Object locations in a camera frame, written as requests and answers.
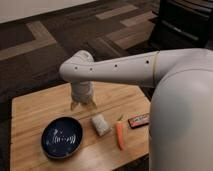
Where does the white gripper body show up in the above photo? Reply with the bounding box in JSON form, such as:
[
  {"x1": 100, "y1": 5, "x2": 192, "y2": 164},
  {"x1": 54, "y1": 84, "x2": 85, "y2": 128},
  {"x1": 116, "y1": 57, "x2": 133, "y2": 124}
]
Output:
[{"x1": 71, "y1": 81, "x2": 94, "y2": 103}]

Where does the orange pepper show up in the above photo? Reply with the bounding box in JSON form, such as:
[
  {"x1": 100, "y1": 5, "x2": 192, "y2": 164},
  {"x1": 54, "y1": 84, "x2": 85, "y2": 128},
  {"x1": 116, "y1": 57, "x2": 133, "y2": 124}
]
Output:
[{"x1": 116, "y1": 116, "x2": 124, "y2": 150}]

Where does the dark blue ceramic bowl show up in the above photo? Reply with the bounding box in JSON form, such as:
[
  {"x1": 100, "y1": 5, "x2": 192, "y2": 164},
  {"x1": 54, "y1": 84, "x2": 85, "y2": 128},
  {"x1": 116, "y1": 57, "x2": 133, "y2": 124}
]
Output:
[{"x1": 41, "y1": 117, "x2": 83, "y2": 159}]

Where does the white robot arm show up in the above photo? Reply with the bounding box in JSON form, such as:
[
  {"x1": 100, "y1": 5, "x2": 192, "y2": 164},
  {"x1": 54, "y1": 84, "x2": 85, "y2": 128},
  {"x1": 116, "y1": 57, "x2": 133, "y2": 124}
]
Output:
[{"x1": 59, "y1": 48, "x2": 213, "y2": 171}]

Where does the white sponge packet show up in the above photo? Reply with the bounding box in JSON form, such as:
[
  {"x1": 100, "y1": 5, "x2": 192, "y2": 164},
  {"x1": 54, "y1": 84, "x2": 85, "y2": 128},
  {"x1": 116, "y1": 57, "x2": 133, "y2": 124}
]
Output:
[{"x1": 91, "y1": 115, "x2": 111, "y2": 136}]

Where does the dark snack bar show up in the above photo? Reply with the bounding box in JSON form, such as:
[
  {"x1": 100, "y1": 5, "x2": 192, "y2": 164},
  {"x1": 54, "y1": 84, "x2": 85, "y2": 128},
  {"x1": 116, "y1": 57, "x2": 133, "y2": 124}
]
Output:
[{"x1": 128, "y1": 113, "x2": 149, "y2": 129}]

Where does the black furniture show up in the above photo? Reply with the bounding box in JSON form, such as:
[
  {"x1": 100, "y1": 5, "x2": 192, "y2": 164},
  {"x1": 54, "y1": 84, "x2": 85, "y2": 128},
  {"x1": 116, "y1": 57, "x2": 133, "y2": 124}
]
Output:
[{"x1": 148, "y1": 0, "x2": 213, "y2": 50}]

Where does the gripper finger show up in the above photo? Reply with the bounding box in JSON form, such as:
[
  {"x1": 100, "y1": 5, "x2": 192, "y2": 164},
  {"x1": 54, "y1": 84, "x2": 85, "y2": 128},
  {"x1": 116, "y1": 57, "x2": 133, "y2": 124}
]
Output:
[
  {"x1": 89, "y1": 101, "x2": 97, "y2": 109},
  {"x1": 70, "y1": 102, "x2": 79, "y2": 111}
]

